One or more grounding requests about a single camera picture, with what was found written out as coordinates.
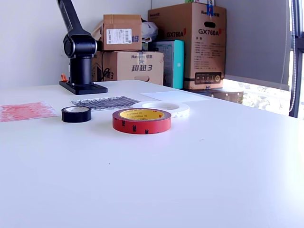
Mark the red tape roll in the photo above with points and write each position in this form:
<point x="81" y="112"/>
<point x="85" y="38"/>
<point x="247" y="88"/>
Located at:
<point x="142" y="124"/>

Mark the white tape roll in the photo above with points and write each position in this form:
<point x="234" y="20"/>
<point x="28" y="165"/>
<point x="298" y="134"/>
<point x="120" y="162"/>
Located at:
<point x="183" y="110"/>

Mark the black tape roll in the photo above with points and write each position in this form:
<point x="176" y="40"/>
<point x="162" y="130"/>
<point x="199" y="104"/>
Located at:
<point x="76" y="116"/>

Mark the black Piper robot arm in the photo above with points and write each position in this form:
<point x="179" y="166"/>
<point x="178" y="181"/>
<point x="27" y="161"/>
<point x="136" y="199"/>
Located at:
<point x="80" y="69"/>

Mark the blue tape strip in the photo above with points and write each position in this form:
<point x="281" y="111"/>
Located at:
<point x="209" y="9"/>

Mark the blank white paper sheet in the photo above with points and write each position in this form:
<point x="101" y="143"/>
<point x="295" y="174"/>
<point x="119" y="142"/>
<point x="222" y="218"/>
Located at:
<point x="175" y="96"/>

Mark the black scribbled paper sheet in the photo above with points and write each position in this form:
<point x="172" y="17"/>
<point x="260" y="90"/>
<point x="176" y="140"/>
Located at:
<point x="107" y="102"/>

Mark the cardboard box with Chinese print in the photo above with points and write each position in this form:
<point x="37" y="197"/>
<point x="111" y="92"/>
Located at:
<point x="142" y="59"/>

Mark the teal carton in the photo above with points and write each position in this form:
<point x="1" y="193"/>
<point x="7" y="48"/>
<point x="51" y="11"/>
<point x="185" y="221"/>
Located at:
<point x="178" y="64"/>

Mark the large GX760A cardboard box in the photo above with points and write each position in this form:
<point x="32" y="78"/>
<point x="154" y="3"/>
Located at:
<point x="190" y="59"/>

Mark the white plastic bag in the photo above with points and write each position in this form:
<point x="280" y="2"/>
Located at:
<point x="149" y="28"/>

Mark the orange clamp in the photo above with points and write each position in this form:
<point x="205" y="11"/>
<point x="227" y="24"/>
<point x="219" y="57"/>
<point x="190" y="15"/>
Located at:
<point x="63" y="78"/>

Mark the small cardboard box shipping label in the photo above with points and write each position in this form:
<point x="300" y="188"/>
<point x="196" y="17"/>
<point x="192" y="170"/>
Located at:
<point x="123" y="21"/>

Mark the green carton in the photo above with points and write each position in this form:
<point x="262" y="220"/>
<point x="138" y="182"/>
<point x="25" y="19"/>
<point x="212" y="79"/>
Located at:
<point x="189" y="1"/>

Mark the red scribbled paper sheet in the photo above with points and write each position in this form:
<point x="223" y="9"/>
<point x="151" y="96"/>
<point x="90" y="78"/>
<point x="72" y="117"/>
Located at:
<point x="26" y="111"/>

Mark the grey roller blind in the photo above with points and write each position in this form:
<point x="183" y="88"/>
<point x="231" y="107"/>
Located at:
<point x="256" y="35"/>

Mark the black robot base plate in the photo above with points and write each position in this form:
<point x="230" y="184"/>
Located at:
<point x="83" y="89"/>

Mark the dark window frame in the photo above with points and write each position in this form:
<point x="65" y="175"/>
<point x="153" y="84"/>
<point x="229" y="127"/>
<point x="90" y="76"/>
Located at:
<point x="298" y="95"/>

